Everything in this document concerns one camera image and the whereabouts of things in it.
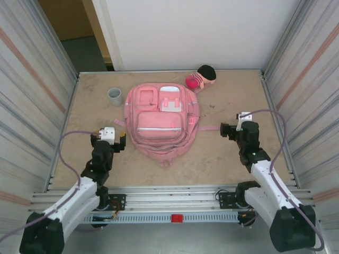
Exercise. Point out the red button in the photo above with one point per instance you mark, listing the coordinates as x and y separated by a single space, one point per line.
177 218

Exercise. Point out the aluminium mounting rail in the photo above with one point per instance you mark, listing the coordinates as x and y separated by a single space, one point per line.
169 198

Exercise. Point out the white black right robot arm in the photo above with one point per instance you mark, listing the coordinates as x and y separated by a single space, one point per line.
272 185

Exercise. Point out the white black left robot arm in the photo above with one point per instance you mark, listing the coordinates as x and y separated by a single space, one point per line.
71 201

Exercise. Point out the pink backpack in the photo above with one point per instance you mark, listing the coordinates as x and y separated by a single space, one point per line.
159 127

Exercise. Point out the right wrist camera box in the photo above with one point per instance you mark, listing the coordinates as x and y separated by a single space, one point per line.
242 117

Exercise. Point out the grey cup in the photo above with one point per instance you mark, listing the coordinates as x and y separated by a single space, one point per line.
115 99

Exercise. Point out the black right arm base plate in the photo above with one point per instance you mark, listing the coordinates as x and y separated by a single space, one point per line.
225 197

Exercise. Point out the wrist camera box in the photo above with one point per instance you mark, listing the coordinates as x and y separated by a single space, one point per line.
108 135
242 117

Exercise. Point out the plush doll with black hair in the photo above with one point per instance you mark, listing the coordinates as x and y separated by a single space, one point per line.
206 72

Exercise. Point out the brown wooden door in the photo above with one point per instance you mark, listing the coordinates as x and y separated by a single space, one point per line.
66 18

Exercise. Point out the white door frame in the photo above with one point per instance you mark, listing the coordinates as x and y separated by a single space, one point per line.
106 26

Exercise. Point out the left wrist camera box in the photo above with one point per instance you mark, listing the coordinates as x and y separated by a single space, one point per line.
108 135

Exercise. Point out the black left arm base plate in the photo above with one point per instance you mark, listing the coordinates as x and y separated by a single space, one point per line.
117 199

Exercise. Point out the aluminium frame post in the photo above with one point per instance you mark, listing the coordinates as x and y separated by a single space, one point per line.
69 63
270 63

